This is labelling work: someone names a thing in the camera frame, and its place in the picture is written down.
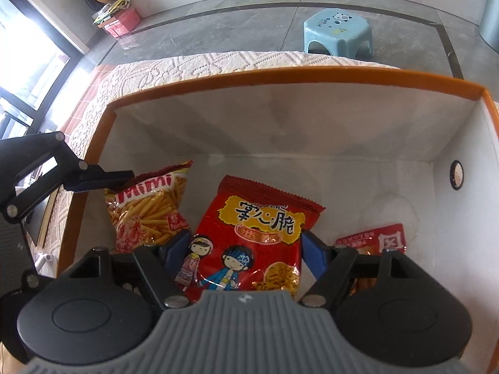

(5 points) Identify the grey metal trash bin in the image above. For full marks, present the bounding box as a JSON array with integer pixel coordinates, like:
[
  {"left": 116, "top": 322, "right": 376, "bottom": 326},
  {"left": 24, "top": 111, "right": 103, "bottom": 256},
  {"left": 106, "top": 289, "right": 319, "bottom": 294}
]
[{"left": 479, "top": 0, "right": 499, "bottom": 51}]

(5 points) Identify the pink lace tablecloth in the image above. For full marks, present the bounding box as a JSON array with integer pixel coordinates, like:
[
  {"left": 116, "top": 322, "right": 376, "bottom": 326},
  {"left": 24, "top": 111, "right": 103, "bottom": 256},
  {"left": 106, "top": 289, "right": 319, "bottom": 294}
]
[{"left": 65, "top": 51, "right": 401, "bottom": 228}]

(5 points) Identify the pink storage box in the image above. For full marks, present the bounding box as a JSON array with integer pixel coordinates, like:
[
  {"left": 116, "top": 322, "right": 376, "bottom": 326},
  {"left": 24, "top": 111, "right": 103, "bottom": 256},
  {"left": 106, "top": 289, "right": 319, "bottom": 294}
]
[{"left": 98, "top": 7, "right": 141, "bottom": 39}]

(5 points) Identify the orange cardboard box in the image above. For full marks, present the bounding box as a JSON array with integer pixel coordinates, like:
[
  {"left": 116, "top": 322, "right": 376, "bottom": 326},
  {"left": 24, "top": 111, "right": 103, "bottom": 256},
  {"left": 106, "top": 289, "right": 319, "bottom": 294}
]
[{"left": 67, "top": 66, "right": 498, "bottom": 373}]

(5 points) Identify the Mimi shrimp stick bag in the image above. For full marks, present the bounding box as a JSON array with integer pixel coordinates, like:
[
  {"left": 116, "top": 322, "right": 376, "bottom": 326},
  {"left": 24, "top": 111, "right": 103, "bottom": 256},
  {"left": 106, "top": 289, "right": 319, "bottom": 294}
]
[{"left": 105, "top": 161, "right": 193, "bottom": 253}]

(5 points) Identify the red noodle snack bag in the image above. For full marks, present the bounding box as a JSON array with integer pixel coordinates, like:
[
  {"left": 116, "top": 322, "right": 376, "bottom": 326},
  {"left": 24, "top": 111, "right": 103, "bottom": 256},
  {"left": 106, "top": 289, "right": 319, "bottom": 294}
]
[{"left": 175, "top": 176, "right": 324, "bottom": 302}]

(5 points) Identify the blue plastic stool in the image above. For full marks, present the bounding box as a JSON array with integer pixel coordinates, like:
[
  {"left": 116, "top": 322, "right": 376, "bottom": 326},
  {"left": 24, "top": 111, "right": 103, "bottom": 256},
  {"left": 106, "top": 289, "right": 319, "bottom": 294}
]
[{"left": 303, "top": 8, "right": 375, "bottom": 59}]

